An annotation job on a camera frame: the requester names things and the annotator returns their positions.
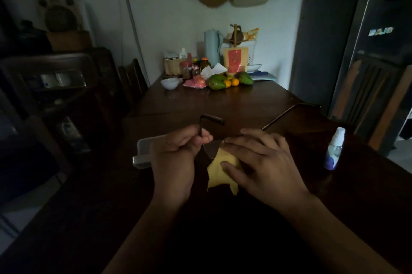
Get person's right hand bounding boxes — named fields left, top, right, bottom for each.
left=220, top=128, right=310, bottom=215

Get person's left hand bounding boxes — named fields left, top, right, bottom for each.
left=149, top=124, right=214, bottom=207

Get yellow cleaning cloth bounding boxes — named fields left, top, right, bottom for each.
left=207, top=147, right=242, bottom=196

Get black frame eyeglasses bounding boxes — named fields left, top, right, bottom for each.
left=198, top=103, right=322, bottom=159

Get person's right forearm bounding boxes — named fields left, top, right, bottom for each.
left=283, top=194, right=401, bottom=274

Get person's left forearm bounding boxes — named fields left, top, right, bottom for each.
left=102, top=195, right=191, bottom=274

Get pink plate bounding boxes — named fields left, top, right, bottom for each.
left=182, top=77, right=208, bottom=89

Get blue book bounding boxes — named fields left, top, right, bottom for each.
left=248, top=71, right=277, bottom=81

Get grey eyeglasses case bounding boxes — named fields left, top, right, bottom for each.
left=132, top=135, right=168, bottom=169

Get white ceramic bowl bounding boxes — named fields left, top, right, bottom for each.
left=160, top=78, right=180, bottom=90

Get white paper tissue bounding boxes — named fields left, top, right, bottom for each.
left=200, top=63, right=228, bottom=80

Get jar with red lid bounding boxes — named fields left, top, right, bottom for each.
left=180, top=60, right=193, bottom=80

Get small white spray bottle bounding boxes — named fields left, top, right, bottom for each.
left=323, top=127, right=346, bottom=171

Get tan packet with red label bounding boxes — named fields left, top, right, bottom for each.
left=223, top=46, right=250, bottom=74

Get white plastic basket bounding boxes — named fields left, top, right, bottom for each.
left=220, top=40, right=257, bottom=67

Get dark wooden dining chair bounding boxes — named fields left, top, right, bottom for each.
left=117, top=58, right=149, bottom=108

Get light blue thermos jug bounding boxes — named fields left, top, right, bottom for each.
left=204, top=29, right=224, bottom=67

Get wooden slatted chair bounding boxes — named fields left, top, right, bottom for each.
left=330, top=54, right=412, bottom=153

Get dark wooden armchair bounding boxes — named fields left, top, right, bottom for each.
left=0, top=47, right=127, bottom=175

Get dark refrigerator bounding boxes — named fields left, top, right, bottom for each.
left=328, top=0, right=412, bottom=155

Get beige speaker box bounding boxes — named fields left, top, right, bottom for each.
left=36, top=0, right=88, bottom=34

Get white wall conduit pipe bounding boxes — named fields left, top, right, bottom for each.
left=117, top=0, right=150, bottom=87

